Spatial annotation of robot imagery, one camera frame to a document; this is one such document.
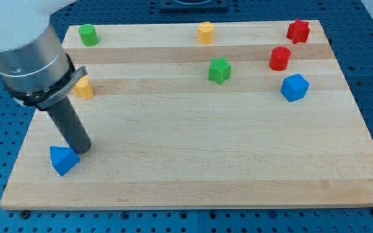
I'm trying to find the yellow block behind arm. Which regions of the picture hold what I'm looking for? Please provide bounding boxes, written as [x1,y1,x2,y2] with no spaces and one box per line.
[72,76,94,100]

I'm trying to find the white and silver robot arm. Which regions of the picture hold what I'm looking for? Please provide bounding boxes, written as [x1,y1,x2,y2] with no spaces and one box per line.
[0,0,87,110]

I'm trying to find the yellow hexagon block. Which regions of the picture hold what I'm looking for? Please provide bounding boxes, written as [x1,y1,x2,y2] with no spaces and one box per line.
[197,21,215,45]

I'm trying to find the green star block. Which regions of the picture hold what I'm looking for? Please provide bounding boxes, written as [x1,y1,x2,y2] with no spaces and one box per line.
[208,58,232,85]

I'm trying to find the wooden board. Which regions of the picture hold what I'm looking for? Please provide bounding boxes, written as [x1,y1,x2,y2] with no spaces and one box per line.
[0,20,373,210]

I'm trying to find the red cylinder block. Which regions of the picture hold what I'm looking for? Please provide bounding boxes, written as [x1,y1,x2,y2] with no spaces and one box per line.
[269,47,291,71]

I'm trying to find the blue cube block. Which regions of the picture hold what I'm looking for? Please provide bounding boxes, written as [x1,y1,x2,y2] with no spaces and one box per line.
[280,74,310,102]

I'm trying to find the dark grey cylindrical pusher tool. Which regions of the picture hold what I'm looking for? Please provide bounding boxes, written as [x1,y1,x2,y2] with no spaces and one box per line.
[47,97,92,154]

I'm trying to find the green cylinder block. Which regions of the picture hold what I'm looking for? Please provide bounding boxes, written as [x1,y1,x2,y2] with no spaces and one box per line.
[78,24,99,47]

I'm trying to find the blue triangle block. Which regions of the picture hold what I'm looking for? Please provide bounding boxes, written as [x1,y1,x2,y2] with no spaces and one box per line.
[50,146,80,176]

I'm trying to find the red star block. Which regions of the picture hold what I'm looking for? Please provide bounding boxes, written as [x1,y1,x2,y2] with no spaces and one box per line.
[286,19,310,44]

